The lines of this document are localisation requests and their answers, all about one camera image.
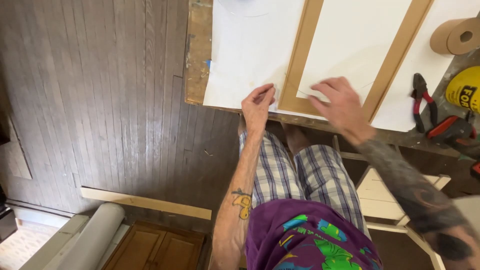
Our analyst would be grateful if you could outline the light wooden plank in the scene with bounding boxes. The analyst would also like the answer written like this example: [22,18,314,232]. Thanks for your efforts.
[80,187,212,221]

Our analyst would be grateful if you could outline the person's left hand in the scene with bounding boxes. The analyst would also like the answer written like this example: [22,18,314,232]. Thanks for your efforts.
[241,83,276,133]

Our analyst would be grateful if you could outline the red handled black pliers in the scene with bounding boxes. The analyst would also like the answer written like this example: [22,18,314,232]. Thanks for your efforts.
[411,73,439,134]

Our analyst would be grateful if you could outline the red and black tool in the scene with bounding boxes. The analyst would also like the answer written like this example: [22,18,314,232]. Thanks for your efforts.
[427,111,480,155]

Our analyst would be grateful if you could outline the white wooden stool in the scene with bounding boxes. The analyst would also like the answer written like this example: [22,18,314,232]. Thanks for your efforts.
[332,135,452,270]

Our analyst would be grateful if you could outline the grey rolled paper tube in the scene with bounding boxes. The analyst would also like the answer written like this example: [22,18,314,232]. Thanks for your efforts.
[56,202,126,270]

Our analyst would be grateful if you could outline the yellow round container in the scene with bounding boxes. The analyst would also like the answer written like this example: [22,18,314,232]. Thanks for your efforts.
[445,66,480,114]

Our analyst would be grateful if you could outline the plaid shorts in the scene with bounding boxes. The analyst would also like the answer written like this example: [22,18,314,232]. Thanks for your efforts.
[239,130,372,241]

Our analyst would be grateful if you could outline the white board inside frame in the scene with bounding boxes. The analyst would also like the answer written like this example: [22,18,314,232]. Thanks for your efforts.
[296,0,413,104]

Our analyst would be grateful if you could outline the brown paper tape roll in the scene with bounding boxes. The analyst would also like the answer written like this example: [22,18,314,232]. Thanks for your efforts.
[430,17,480,56]

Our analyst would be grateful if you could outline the purple printed shirt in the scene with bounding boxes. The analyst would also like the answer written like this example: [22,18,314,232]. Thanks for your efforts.
[245,199,383,270]

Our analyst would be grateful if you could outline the large white paper sheet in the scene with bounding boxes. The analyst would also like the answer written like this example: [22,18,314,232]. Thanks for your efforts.
[203,0,480,133]

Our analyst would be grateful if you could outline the person's right hand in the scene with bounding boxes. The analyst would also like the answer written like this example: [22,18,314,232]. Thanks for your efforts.
[308,77,376,145]

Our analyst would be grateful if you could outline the brown wooden cabinet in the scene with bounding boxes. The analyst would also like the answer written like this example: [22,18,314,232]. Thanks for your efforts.
[102,220,209,270]

